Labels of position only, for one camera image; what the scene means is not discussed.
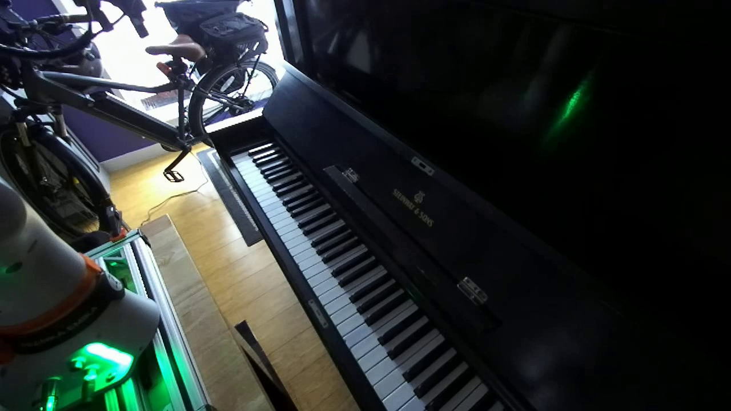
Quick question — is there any black piano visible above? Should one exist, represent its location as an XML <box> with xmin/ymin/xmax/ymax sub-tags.
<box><xmin>207</xmin><ymin>0</ymin><xmax>731</xmax><ymax>411</ymax></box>

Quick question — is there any black bicycle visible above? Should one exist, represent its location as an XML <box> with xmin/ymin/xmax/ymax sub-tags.
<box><xmin>0</xmin><ymin>0</ymin><xmax>283</xmax><ymax>246</ymax></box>

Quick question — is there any light wooden plank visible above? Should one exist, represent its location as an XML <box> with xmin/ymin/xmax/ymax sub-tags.
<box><xmin>140</xmin><ymin>212</ymin><xmax>280</xmax><ymax>411</ymax></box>

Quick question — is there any metal robot cart with green light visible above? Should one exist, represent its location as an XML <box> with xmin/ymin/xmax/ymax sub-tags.
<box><xmin>25</xmin><ymin>228</ymin><xmax>218</xmax><ymax>411</ymax></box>

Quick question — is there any black bicycle bag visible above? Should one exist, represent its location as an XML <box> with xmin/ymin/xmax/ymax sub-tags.
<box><xmin>161</xmin><ymin>0</ymin><xmax>271</xmax><ymax>64</ymax></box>

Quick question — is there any thin floor cable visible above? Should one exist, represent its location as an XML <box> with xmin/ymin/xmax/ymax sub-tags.
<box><xmin>145</xmin><ymin>178</ymin><xmax>213</xmax><ymax>223</ymax></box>

